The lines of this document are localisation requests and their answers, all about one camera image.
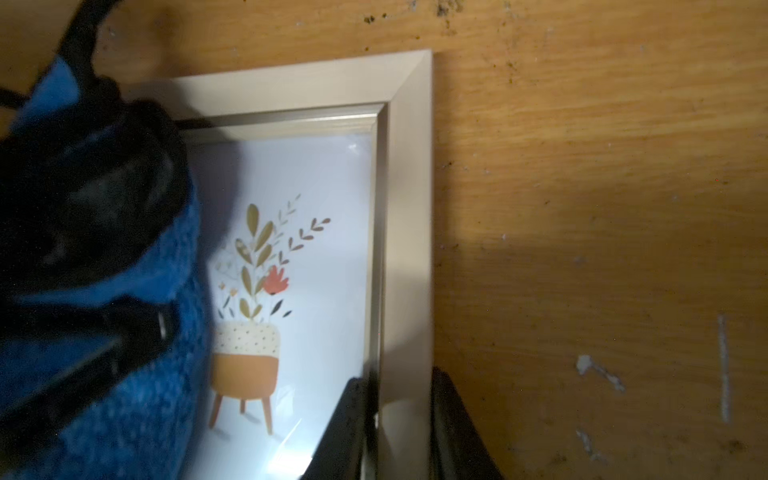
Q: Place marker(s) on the white picture frame deer print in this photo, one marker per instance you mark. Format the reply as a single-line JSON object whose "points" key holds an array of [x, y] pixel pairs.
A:
{"points": [[315, 183]]}

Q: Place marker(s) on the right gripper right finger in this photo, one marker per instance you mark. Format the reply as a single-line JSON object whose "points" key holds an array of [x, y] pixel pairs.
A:
{"points": [[458, 451]]}

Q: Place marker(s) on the blue microfiber cloth black trim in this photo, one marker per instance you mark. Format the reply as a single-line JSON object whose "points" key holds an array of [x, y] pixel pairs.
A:
{"points": [[97, 204]]}

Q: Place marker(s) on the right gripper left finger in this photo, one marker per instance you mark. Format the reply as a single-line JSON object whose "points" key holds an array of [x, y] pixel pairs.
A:
{"points": [[339, 453]]}

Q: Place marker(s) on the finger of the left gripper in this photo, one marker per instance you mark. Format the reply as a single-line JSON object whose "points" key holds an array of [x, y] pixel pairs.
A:
{"points": [[132, 334]]}

